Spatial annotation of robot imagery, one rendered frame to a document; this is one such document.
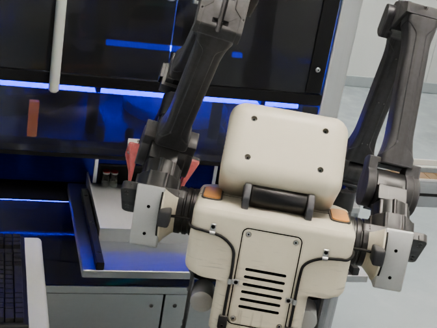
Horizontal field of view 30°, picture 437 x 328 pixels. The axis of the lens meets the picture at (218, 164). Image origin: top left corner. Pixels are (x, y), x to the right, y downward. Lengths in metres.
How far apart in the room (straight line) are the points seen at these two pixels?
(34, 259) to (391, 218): 0.92
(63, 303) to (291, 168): 1.14
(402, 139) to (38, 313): 0.85
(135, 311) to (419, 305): 1.83
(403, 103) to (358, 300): 2.28
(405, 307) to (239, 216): 2.56
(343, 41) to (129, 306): 0.96
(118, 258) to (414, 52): 0.81
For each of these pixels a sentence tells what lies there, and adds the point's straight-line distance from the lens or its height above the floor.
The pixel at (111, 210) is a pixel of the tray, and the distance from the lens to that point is 2.13.
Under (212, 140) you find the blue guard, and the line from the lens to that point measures 2.20.
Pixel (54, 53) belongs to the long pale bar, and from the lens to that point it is 1.99.
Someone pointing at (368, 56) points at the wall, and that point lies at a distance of 7.51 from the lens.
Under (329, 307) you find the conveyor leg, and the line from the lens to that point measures 2.77.
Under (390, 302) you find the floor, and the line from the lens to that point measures 3.87.
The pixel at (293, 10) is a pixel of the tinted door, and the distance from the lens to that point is 2.17.
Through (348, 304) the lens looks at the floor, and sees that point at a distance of 3.76.
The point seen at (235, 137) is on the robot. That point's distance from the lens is 1.39.
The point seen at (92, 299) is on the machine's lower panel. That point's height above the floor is 0.56.
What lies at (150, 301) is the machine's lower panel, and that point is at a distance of 2.40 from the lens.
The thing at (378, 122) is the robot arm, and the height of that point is 1.29.
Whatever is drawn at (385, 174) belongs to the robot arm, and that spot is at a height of 1.27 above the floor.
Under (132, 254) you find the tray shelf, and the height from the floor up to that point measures 0.88.
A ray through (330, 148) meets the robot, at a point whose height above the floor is 1.35.
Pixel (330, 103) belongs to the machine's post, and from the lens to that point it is 2.27.
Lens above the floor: 1.79
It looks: 21 degrees down
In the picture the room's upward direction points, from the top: 10 degrees clockwise
